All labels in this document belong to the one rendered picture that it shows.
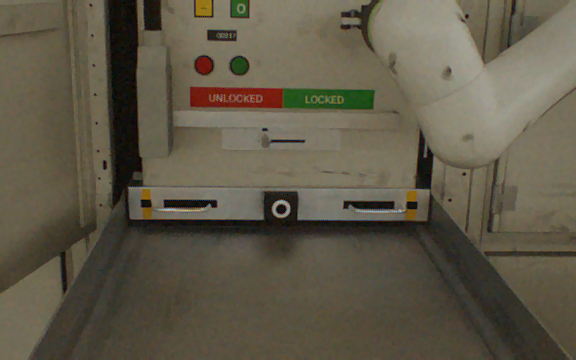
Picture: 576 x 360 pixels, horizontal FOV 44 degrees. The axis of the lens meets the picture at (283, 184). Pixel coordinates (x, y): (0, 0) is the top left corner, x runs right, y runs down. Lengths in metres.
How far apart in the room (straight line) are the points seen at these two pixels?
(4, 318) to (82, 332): 0.49
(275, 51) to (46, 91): 0.38
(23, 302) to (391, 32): 0.87
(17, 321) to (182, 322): 0.52
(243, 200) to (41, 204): 0.34
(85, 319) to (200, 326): 0.15
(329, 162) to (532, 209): 0.38
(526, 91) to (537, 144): 0.46
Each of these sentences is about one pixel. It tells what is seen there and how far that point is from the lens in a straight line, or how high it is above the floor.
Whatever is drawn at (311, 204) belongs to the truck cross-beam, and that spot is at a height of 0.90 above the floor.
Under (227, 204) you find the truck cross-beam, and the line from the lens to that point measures 1.28.
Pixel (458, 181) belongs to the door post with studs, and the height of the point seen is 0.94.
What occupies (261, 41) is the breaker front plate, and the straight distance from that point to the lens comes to 1.23.
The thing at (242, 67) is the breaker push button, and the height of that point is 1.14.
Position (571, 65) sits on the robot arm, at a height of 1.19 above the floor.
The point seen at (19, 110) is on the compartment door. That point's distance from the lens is 1.15.
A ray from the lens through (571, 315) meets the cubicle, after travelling 1.50.
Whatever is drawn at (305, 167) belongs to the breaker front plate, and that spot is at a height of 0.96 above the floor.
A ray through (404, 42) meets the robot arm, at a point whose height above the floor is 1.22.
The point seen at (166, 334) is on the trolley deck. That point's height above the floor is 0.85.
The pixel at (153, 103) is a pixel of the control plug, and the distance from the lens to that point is 1.14.
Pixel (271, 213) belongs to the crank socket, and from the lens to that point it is 1.26.
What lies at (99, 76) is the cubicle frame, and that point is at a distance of 1.27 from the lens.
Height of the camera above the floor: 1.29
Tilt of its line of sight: 16 degrees down
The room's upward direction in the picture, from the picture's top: 1 degrees clockwise
